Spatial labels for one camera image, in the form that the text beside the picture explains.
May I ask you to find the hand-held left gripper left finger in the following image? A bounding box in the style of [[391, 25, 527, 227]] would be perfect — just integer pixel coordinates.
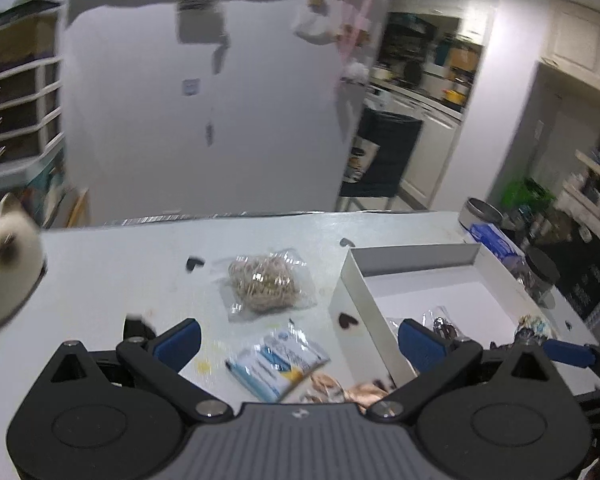
[[45, 318, 233, 422]]

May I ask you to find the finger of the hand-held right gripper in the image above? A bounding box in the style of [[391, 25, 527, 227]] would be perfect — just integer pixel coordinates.
[[542, 338, 600, 386]]

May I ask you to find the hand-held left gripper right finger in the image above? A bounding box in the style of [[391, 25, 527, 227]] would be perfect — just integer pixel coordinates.
[[367, 318, 556, 422]]

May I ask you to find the dark brown hair tie bag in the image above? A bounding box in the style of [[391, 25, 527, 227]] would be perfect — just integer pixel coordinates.
[[421, 306, 461, 343]]

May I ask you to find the iridescent packet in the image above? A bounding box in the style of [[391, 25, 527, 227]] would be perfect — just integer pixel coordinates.
[[515, 314, 557, 344]]

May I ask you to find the white cardboard box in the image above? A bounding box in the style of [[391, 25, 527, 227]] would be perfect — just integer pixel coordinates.
[[328, 243, 563, 388]]

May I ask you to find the copper coloured packet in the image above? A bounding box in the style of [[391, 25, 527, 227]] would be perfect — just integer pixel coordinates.
[[302, 372, 397, 414]]

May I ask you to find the blue and white packet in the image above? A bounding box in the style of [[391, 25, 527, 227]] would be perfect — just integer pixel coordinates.
[[225, 319, 331, 404]]

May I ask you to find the beige hair ties bag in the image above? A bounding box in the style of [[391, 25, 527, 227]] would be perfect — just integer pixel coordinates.
[[215, 248, 317, 322]]

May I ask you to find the glass jar with black lid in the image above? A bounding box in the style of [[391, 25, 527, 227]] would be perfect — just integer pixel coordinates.
[[522, 249, 562, 307]]

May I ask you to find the blue tissue packet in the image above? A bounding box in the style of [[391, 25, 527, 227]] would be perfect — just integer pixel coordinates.
[[467, 222, 526, 267]]

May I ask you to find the cluttered dark shelf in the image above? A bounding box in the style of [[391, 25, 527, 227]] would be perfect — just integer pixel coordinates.
[[555, 120, 600, 322]]

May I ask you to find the round metal tin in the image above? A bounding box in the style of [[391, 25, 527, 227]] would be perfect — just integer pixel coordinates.
[[458, 197, 505, 231]]

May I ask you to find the green plastic bag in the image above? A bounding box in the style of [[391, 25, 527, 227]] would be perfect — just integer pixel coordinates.
[[500, 177, 557, 222]]

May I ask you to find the wooden board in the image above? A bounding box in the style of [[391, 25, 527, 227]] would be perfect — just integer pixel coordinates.
[[67, 187, 91, 229]]

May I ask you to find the cream cat figurine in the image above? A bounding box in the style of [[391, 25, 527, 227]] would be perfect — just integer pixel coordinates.
[[0, 193, 48, 334]]

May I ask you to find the black folded chair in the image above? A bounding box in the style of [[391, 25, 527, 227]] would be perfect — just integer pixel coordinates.
[[339, 107, 425, 199]]

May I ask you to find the printed tote bag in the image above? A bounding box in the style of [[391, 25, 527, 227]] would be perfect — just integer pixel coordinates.
[[344, 137, 381, 184]]

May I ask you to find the white lower kitchen cabinet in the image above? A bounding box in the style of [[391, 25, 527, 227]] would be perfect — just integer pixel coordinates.
[[380, 94, 464, 212]]

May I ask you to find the white kitchen cabinet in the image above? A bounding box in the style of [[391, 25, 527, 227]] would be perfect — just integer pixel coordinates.
[[539, 0, 600, 92], [380, 94, 464, 212]]

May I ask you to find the printed storage box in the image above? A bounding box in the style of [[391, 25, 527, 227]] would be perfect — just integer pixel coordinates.
[[0, 152, 69, 227]]

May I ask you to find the white plush toy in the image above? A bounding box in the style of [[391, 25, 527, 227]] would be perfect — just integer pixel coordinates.
[[341, 57, 370, 85]]

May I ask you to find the white drawer unit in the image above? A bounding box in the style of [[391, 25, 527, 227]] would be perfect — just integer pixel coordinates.
[[0, 55, 64, 169]]

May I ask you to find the white upper kitchen cabinet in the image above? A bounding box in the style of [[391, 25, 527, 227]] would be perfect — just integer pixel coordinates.
[[539, 0, 600, 92]]

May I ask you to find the pink ribbon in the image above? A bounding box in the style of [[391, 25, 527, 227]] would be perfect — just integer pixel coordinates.
[[332, 0, 377, 62]]

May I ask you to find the glass fish tank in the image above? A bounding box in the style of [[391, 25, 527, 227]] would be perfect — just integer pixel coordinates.
[[0, 0, 62, 79]]

